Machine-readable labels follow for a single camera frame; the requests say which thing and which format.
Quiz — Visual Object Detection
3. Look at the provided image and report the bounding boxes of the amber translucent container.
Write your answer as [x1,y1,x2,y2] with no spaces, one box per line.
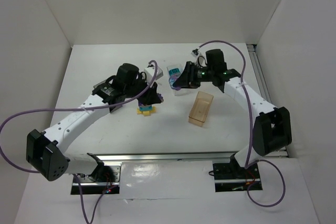
[188,91,214,127]

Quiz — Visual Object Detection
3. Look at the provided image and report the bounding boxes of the aluminium rail front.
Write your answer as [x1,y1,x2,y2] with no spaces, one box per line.
[96,152,233,162]

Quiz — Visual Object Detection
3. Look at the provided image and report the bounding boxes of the clear plastic container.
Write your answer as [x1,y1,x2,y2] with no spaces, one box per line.
[166,63,192,97]

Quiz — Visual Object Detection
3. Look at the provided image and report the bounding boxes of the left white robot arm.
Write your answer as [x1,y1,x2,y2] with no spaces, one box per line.
[26,60,163,182]

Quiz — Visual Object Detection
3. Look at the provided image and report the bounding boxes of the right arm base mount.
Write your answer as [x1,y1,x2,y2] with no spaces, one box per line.
[208,163,263,193]

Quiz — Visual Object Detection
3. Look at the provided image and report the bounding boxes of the aluminium rail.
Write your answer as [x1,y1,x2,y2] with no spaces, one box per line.
[247,44,291,156]
[96,152,233,162]

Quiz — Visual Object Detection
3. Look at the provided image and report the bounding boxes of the grey translucent container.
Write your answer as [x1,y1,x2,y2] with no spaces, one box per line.
[93,81,106,89]

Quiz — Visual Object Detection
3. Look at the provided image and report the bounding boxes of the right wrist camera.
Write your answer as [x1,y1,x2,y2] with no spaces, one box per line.
[191,48,207,67]

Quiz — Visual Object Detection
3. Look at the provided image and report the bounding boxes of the yellow lego pieces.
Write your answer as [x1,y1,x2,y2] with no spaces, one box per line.
[137,106,156,116]

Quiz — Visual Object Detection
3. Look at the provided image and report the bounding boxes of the small teal lego brick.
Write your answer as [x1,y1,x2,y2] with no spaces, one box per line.
[139,105,152,112]

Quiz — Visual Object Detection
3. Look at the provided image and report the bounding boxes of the purple curved lego piece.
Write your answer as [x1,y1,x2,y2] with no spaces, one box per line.
[169,76,178,90]

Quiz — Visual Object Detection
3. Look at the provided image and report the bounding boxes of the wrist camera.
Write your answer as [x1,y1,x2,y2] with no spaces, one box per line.
[191,48,207,67]
[143,64,164,82]

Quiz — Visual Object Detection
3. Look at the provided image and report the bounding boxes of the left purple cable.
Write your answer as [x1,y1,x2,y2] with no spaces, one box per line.
[0,60,158,224]

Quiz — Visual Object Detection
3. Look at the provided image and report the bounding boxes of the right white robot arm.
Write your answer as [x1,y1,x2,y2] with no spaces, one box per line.
[173,49,292,170]

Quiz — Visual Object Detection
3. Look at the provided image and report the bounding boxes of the aluminium rail right side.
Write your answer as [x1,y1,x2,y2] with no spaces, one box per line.
[247,44,291,156]

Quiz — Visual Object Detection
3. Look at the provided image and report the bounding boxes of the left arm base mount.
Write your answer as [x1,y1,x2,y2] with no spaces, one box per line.
[66,153,121,195]

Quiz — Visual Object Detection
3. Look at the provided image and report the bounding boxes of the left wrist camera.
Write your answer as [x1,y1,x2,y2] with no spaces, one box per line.
[143,64,164,82]

